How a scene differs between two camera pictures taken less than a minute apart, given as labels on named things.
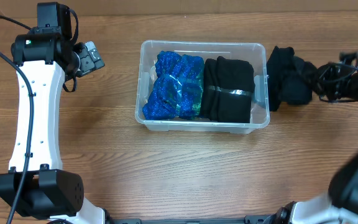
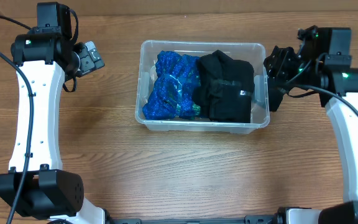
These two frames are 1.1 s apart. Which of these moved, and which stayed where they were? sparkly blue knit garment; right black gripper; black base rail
Moved: right black gripper
Stayed: sparkly blue knit garment; black base rail
